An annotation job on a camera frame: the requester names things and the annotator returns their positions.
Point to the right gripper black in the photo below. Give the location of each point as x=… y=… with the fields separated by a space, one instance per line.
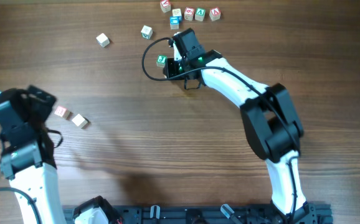
x=170 y=69

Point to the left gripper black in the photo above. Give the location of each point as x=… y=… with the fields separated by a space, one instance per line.
x=38 y=96

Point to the wooden block circle picture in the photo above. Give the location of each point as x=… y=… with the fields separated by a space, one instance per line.
x=161 y=61

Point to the wooden block red side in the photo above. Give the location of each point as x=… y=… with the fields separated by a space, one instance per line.
x=62 y=112

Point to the plain wooden block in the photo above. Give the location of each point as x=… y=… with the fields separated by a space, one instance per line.
x=103 y=40
x=79 y=121

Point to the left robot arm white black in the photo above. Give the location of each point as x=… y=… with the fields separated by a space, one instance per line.
x=27 y=161

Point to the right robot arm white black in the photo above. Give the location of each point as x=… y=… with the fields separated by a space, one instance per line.
x=272 y=126

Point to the wooden block green side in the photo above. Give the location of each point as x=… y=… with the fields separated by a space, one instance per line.
x=147 y=32

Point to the blue top wooden block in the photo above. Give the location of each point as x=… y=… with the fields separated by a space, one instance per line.
x=174 y=22

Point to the plain top block on blue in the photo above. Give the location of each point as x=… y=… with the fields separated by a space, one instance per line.
x=177 y=13

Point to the red number nine block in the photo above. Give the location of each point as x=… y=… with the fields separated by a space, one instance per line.
x=189 y=13

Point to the green letter A block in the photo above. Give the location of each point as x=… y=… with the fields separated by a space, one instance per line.
x=200 y=14

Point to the red letter block top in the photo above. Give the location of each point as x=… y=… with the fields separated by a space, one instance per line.
x=165 y=5

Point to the red letter A block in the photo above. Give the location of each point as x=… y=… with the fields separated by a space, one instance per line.
x=215 y=14

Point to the black mounting rail base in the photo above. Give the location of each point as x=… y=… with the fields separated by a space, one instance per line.
x=249 y=214

